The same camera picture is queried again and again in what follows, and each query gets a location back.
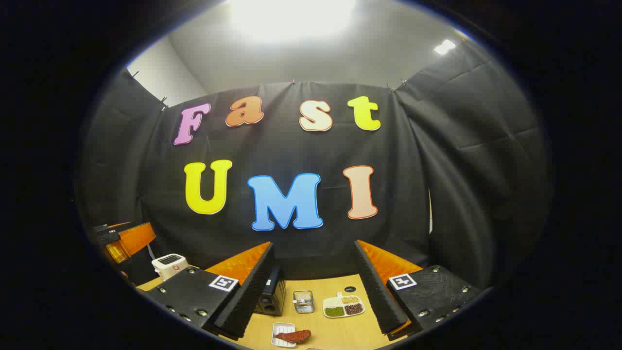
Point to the white toaster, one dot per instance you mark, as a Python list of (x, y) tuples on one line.
[(170, 266)]

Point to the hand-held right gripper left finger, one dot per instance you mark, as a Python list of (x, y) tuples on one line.
[(252, 287)]

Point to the reddish brown meat piece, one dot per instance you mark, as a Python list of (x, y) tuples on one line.
[(294, 336)]

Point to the black electric oven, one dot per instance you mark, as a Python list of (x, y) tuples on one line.
[(272, 296)]

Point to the small white tray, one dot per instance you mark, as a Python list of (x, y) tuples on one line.
[(282, 328)]

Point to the white divided plate with beans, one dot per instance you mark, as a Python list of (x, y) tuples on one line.
[(343, 307)]

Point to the clear glass container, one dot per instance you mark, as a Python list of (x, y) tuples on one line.
[(303, 301)]

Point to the black backdrop cloth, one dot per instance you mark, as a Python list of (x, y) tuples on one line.
[(291, 150)]

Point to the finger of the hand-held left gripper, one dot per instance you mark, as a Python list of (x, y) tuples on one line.
[(138, 237)]

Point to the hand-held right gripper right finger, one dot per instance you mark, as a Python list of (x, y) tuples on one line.
[(379, 287)]

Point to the ceiling light panel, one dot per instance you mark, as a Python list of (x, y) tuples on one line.
[(444, 47)]

